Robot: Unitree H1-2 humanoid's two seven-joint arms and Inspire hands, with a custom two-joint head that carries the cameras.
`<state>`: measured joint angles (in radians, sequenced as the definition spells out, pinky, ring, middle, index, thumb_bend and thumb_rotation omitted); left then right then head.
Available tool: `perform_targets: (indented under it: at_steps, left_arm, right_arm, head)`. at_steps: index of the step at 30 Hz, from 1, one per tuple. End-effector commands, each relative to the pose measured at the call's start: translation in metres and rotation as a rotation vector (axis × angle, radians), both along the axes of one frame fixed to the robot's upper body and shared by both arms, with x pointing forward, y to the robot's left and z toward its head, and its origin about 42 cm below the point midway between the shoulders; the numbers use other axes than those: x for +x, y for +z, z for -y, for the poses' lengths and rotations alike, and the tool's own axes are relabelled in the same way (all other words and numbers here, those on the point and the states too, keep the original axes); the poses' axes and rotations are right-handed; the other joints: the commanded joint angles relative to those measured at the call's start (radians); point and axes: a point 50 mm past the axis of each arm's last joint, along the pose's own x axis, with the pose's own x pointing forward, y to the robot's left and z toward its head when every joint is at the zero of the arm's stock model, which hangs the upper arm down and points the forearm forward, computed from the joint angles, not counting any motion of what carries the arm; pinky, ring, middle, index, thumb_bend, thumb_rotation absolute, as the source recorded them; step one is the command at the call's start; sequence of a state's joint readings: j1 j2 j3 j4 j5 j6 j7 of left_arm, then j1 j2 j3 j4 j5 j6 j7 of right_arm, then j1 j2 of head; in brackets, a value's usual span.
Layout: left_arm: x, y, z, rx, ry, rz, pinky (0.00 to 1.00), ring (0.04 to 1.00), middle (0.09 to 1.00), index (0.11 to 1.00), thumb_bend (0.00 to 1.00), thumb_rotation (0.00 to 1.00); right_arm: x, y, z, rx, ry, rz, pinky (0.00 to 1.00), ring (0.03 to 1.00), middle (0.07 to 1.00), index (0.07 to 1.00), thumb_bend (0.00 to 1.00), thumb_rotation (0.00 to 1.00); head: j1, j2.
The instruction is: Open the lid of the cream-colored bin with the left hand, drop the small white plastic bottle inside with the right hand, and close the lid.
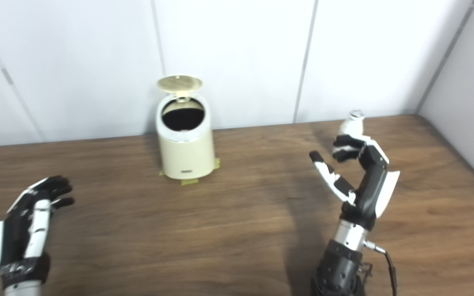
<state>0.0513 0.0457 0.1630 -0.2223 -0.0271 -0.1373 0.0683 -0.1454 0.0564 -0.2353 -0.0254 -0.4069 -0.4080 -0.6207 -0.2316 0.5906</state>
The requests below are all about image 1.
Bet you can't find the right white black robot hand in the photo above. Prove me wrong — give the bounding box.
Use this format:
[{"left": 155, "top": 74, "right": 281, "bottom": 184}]
[{"left": 309, "top": 134, "right": 400, "bottom": 231}]

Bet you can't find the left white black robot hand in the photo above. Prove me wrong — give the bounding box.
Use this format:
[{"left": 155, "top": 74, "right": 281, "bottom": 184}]
[{"left": 0, "top": 176, "right": 75, "bottom": 288}]

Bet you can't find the small white plastic bottle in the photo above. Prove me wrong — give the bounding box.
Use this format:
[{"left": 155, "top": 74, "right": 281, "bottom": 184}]
[{"left": 338, "top": 109, "right": 365, "bottom": 138}]

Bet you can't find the cream round bin lid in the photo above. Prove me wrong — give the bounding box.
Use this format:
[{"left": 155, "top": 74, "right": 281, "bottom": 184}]
[{"left": 157, "top": 74, "right": 204, "bottom": 101}]

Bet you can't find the cream-colored bin body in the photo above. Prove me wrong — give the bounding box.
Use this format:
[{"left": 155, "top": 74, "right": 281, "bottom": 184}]
[{"left": 156, "top": 94, "right": 216, "bottom": 180}]

